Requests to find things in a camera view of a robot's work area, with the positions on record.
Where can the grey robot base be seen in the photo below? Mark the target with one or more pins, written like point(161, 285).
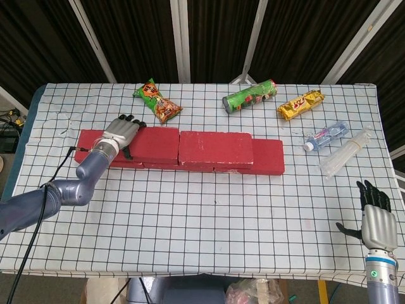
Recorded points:
point(177, 291)

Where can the crumpled clear plastic bag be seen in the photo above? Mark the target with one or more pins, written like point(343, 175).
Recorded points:
point(253, 293)

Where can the clear water bottle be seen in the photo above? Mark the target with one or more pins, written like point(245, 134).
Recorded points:
point(327, 134)

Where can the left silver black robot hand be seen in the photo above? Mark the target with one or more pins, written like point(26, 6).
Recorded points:
point(121, 131)

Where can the green snack bag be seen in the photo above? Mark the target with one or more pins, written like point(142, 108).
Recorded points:
point(158, 103)

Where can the white black checkered tablecloth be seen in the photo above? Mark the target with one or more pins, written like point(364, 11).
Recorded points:
point(202, 228)

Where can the clear plastic bottle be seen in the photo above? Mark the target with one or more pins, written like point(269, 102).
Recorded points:
point(345, 153)

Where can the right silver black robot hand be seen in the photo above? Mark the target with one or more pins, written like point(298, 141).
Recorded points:
point(379, 231)

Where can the yellow biscuit pack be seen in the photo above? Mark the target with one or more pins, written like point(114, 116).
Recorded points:
point(300, 104)

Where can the green chips can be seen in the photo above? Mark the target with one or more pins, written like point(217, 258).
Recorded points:
point(250, 96)

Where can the white metal frame post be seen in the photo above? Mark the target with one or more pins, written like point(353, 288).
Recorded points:
point(93, 41)
point(354, 41)
point(253, 41)
point(181, 41)

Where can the red brick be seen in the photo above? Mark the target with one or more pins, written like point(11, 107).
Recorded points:
point(215, 147)
point(90, 142)
point(161, 167)
point(269, 158)
point(155, 145)

